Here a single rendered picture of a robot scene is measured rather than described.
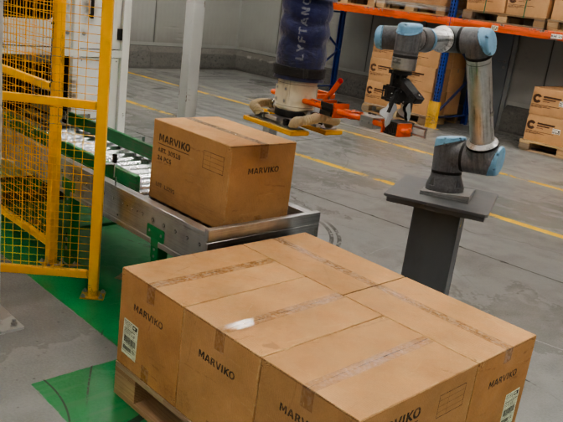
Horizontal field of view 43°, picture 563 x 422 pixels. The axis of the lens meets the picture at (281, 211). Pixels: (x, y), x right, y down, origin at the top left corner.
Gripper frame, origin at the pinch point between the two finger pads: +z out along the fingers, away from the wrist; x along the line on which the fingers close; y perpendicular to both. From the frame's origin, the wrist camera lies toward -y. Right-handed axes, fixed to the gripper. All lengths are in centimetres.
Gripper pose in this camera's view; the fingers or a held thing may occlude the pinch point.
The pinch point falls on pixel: (397, 126)
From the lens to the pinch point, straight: 268.6
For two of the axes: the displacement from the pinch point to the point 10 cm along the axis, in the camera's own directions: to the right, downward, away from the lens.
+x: -7.9, 0.8, -6.1
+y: -6.0, -3.0, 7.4
